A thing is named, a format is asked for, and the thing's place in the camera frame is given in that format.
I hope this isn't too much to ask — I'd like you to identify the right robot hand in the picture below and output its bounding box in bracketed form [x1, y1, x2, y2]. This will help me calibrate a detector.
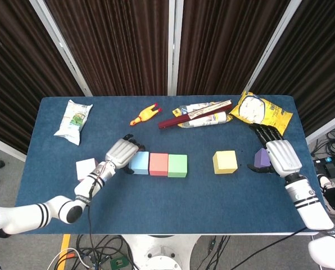
[246, 123, 302, 178]

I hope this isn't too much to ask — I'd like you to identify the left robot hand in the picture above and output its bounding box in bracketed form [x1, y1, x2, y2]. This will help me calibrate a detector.
[105, 134, 146, 173]

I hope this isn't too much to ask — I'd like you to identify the purple foam cube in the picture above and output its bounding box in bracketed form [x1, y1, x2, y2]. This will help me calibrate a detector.
[253, 148, 271, 167]

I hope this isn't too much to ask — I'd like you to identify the light blue foam cube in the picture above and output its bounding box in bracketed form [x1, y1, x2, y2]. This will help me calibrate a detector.
[128, 151, 151, 176]

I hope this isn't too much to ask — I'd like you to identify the pink foam cube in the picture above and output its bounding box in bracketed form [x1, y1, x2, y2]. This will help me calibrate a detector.
[75, 158, 99, 181]

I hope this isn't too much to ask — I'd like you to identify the red foam cube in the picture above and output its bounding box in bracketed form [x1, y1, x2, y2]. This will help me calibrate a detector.
[149, 152, 169, 177]

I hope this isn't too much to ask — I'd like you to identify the yellow foam cube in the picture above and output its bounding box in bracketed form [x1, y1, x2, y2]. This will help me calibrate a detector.
[212, 150, 238, 174]

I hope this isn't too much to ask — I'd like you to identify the green foam cube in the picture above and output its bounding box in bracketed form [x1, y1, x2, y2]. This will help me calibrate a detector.
[167, 154, 188, 178]

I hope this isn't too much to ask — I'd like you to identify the yellow bag of cotton balls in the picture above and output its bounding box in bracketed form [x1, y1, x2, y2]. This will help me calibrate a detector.
[229, 90, 293, 136]

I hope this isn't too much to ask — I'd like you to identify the yellow rubber chicken toy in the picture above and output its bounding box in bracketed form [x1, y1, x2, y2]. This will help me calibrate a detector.
[129, 103, 162, 127]

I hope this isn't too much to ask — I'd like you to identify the black device with light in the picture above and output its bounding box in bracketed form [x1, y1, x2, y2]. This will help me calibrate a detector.
[313, 157, 335, 178]

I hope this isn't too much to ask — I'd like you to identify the white sneaker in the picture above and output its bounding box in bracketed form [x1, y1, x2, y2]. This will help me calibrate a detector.
[316, 173, 335, 194]

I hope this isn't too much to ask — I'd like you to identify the white green snack bag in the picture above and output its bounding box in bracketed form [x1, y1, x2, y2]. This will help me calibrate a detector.
[53, 99, 93, 146]

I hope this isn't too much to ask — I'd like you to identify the dark red folded fan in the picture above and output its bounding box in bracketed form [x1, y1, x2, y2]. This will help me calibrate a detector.
[157, 100, 233, 131]

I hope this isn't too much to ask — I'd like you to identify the blue fabric table cover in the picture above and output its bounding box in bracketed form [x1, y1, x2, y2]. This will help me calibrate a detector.
[14, 95, 328, 236]

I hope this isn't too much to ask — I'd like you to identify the clear plastic wrapped white roll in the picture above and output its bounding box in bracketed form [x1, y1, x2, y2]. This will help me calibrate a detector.
[172, 101, 233, 129]

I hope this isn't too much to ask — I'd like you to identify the yellow floor tape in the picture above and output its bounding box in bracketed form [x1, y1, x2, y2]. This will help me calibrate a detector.
[60, 234, 72, 270]

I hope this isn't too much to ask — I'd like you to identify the brown curtain partition panel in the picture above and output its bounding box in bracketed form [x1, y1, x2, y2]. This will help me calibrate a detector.
[29, 0, 176, 96]
[245, 0, 335, 144]
[0, 0, 93, 154]
[174, 0, 302, 96]

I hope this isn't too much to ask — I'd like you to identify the green circuit board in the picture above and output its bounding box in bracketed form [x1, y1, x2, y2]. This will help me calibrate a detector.
[110, 255, 128, 270]

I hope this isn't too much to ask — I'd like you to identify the black floor cable tangle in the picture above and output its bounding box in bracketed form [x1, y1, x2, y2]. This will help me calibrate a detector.
[310, 126, 335, 158]
[189, 235, 238, 270]
[71, 235, 137, 270]

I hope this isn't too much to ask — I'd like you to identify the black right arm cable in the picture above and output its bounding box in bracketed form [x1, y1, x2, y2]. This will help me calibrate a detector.
[234, 227, 310, 270]

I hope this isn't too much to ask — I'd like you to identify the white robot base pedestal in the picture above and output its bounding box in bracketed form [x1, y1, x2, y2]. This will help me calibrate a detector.
[119, 234, 200, 270]

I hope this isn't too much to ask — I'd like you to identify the white floor cable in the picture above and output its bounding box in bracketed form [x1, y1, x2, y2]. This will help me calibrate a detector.
[47, 247, 95, 270]

